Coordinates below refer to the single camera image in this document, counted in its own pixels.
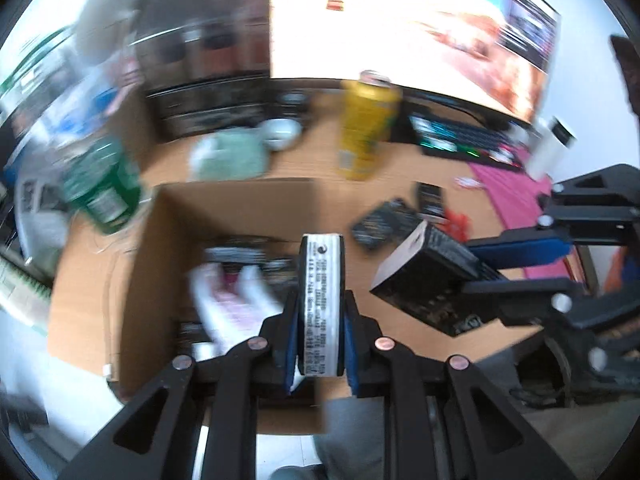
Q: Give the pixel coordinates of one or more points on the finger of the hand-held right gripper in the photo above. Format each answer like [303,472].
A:
[520,300]
[520,249]

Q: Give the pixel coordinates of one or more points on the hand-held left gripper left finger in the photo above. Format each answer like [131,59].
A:
[292,345]

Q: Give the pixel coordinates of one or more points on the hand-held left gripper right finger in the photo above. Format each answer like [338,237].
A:
[350,355]

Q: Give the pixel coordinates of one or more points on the white packet pink print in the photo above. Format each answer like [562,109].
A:
[235,300]

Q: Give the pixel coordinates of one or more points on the pile of black tissue packs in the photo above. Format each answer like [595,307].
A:
[385,225]

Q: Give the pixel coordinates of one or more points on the brown cardboard box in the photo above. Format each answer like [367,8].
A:
[225,210]

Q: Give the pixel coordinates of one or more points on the wooden desktop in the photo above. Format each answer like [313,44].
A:
[310,165]

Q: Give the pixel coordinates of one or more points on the pink desk mat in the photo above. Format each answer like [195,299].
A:
[510,195]

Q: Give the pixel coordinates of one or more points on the red snack packet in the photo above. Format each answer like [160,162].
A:
[457,221]

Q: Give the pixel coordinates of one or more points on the red and white packet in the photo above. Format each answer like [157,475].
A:
[467,181]

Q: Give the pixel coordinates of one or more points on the white bottle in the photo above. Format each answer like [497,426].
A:
[545,152]

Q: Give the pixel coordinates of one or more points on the backlit black keyboard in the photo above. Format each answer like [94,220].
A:
[450,135]

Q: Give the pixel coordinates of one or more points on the yellow drink can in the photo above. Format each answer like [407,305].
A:
[365,130]

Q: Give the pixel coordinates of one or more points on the green tissue pack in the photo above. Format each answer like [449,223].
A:
[230,157]

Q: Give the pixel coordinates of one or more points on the small white bowl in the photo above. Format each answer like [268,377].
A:
[280,132]

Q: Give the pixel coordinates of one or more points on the computer monitor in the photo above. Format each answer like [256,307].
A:
[400,20]

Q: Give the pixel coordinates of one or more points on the green label plastic bottle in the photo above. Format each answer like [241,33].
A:
[100,185]

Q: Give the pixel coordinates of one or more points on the black drawer organiser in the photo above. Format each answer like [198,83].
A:
[200,60]

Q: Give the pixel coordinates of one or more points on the white round object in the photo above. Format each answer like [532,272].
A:
[110,10]

